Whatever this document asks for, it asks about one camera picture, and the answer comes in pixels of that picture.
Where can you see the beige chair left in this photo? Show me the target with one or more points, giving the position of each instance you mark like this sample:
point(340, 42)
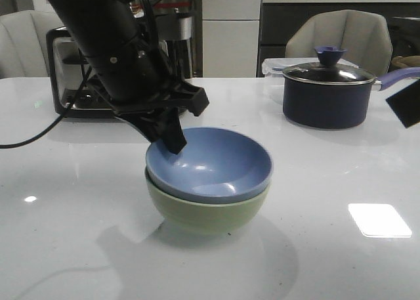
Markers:
point(24, 44)

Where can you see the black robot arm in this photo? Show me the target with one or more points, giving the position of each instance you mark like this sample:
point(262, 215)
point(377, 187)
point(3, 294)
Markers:
point(105, 27)

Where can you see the beige chair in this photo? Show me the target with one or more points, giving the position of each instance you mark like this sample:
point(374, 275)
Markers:
point(24, 44)
point(364, 35)

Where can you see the black and chrome toaster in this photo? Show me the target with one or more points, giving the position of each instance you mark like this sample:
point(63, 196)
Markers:
point(67, 64)

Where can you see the clear plastic container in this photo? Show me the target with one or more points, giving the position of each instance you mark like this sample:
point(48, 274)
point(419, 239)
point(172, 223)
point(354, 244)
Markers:
point(273, 67)

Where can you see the white cabinet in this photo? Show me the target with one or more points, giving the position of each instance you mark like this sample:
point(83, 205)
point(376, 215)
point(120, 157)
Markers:
point(230, 33)

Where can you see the blue bowl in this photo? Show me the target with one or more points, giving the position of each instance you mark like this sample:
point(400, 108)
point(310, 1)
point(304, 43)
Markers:
point(217, 166)

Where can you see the green bowl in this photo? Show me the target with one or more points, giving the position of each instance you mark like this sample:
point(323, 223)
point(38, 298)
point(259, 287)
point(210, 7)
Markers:
point(205, 219)

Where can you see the woven basket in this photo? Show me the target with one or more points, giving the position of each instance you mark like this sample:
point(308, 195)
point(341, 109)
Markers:
point(399, 62)

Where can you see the dark blue saucepan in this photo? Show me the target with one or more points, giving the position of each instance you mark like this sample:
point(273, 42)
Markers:
point(335, 106)

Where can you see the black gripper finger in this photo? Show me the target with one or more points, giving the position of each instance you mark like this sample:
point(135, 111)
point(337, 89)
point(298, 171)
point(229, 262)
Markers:
point(405, 105)

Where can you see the glass pot lid blue knob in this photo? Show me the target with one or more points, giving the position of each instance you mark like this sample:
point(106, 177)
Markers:
point(327, 70)

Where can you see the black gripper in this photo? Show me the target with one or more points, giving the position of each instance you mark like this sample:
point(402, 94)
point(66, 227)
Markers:
point(135, 82)

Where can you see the beige chair right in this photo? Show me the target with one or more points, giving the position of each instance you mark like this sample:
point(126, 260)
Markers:
point(364, 35)

